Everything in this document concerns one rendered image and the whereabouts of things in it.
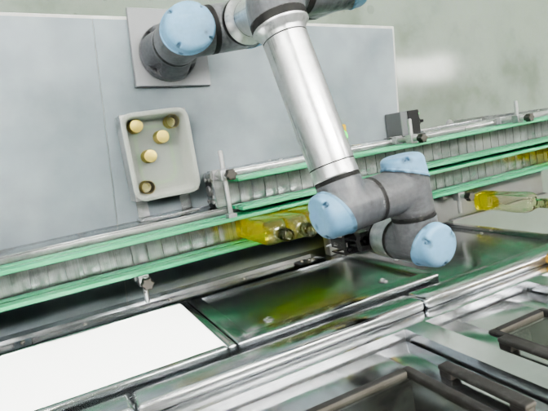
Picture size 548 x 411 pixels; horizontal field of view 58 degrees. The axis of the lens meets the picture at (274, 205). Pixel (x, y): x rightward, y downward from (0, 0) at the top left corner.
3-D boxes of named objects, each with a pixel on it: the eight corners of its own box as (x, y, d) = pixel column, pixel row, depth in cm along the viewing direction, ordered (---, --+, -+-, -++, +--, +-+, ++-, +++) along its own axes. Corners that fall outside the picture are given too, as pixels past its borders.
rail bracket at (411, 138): (390, 145, 153) (419, 143, 141) (386, 121, 152) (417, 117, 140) (399, 143, 154) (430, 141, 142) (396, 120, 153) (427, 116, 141)
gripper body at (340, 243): (324, 217, 102) (359, 223, 91) (358, 209, 106) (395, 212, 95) (330, 253, 103) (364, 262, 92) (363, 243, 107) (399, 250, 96)
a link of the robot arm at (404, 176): (382, 165, 76) (396, 232, 78) (435, 148, 81) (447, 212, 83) (352, 166, 83) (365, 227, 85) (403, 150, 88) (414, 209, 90)
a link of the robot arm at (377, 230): (411, 214, 91) (417, 256, 92) (395, 212, 95) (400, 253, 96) (378, 223, 88) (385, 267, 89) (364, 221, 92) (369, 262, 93)
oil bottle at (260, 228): (236, 236, 132) (270, 247, 113) (232, 216, 131) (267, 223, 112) (255, 232, 134) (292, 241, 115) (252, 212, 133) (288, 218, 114)
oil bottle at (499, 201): (475, 209, 170) (545, 215, 146) (472, 194, 169) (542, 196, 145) (486, 205, 172) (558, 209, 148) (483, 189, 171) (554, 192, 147)
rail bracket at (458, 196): (437, 212, 163) (469, 215, 151) (435, 192, 162) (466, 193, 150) (446, 209, 164) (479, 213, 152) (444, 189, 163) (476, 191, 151)
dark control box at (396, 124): (386, 138, 168) (402, 136, 160) (382, 114, 166) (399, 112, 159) (404, 134, 171) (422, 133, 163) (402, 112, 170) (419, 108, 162)
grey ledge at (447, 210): (314, 251, 154) (333, 257, 144) (310, 223, 153) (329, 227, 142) (520, 192, 193) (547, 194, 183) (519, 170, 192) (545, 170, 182)
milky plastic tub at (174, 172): (130, 201, 132) (136, 203, 124) (113, 117, 129) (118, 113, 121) (192, 189, 139) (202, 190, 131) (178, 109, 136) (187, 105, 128)
